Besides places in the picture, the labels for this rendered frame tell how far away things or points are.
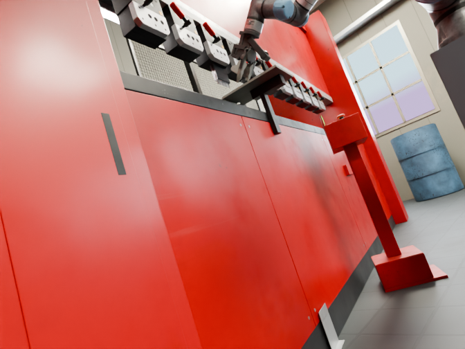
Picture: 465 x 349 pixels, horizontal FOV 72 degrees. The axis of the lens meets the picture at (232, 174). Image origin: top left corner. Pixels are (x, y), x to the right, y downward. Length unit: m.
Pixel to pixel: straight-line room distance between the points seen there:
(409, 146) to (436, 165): 0.37
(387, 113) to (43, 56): 5.25
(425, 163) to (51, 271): 4.48
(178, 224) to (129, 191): 0.22
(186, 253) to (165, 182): 0.16
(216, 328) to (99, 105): 0.48
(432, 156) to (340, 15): 2.79
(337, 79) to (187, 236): 3.03
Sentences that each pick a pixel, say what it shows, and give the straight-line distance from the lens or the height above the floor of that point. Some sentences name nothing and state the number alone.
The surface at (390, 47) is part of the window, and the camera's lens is 5.64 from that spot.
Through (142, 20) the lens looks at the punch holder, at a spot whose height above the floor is 1.19.
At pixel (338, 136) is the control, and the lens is 1.56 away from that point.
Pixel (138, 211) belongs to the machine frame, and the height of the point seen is 0.54.
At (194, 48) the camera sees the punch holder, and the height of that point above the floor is 1.18.
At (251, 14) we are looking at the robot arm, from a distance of 1.46.
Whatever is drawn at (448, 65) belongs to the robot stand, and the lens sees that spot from 1.17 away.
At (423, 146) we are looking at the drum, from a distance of 4.66.
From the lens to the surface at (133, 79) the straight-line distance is 0.78.
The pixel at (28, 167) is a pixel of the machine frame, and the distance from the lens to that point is 0.43.
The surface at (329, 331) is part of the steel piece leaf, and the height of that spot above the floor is 0.06.
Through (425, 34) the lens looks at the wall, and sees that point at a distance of 5.56.
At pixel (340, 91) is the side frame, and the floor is 1.40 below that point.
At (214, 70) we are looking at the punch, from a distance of 1.48.
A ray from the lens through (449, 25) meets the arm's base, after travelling 1.23.
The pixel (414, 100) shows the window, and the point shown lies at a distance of 5.44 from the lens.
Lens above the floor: 0.48
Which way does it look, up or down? 9 degrees up
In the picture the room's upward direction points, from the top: 19 degrees counter-clockwise
